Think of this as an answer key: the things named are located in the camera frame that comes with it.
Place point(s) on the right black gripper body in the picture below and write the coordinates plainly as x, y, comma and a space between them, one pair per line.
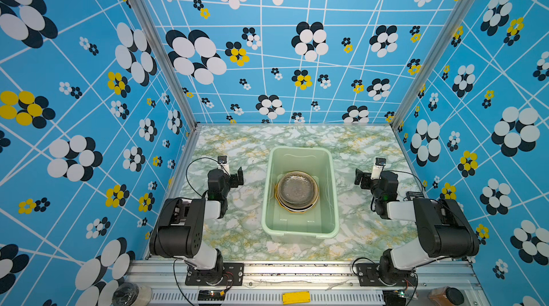
367, 180

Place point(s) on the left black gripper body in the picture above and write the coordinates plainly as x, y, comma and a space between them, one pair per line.
233, 182

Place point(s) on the light green plastic bin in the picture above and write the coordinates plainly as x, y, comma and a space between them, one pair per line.
300, 196

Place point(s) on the yellow dotted plate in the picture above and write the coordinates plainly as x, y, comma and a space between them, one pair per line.
296, 210

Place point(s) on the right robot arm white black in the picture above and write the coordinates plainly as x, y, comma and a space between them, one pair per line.
442, 228

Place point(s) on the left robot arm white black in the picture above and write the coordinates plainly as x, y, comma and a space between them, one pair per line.
179, 229

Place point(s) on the black battery charger box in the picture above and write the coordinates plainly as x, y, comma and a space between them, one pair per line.
409, 196

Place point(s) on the brown jar black lid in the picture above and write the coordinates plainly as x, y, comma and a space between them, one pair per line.
446, 296

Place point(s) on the clear tape roll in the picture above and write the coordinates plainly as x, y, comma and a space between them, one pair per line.
132, 294

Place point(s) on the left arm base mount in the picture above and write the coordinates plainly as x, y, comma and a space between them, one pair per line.
231, 274

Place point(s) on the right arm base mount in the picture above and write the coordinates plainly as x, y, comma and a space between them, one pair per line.
370, 275

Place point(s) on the aluminium front rail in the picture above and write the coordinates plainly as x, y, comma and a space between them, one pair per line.
327, 282

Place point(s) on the yellow tag on rail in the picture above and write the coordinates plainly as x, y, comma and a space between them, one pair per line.
296, 298

